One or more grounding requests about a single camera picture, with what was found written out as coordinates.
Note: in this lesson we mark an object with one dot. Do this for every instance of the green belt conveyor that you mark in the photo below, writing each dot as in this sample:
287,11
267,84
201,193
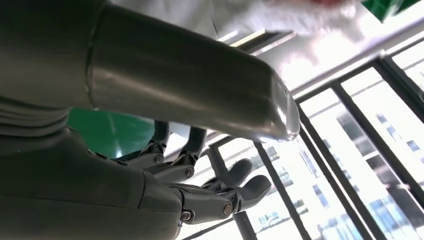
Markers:
109,132

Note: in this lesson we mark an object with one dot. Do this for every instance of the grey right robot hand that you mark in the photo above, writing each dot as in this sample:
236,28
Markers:
165,76

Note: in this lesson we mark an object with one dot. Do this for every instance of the dark window frame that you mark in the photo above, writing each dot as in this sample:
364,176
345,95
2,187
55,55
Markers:
402,86

